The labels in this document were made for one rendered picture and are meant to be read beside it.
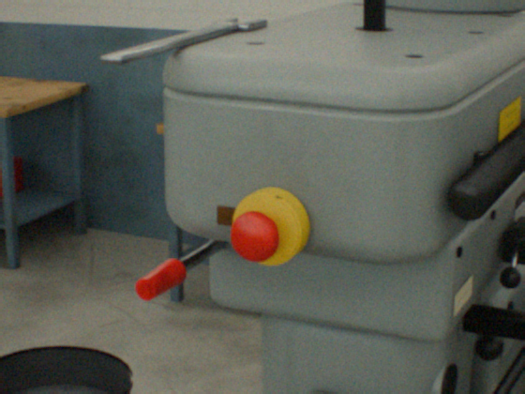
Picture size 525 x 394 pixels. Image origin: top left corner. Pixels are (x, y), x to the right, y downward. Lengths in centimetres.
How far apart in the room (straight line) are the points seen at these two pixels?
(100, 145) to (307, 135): 561
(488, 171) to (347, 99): 13
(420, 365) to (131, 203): 542
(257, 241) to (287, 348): 26
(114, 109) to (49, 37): 60
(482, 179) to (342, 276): 19
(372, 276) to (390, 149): 17
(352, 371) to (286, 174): 26
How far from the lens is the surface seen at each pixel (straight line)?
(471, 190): 87
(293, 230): 88
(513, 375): 106
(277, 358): 111
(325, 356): 108
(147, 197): 637
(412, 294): 99
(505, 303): 123
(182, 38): 96
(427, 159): 87
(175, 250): 541
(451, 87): 88
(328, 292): 102
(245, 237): 87
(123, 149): 639
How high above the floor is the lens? 204
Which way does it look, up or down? 16 degrees down
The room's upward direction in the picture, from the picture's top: straight up
